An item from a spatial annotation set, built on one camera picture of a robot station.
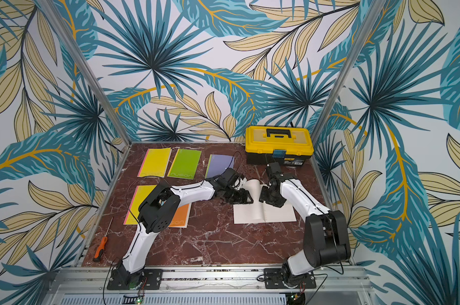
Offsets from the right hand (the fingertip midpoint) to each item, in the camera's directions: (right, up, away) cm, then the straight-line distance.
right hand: (267, 200), depth 88 cm
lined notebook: (-25, +17, +22) cm, 37 cm away
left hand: (-8, -2, +3) cm, 9 cm away
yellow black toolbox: (+14, +27, +11) cm, 32 cm away
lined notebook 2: (-3, -6, +1) cm, 7 cm away
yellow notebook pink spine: (-61, +17, +23) cm, 68 cm away
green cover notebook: (-45, +17, +22) cm, 53 cm away
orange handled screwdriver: (-71, -18, -10) cm, 74 cm away
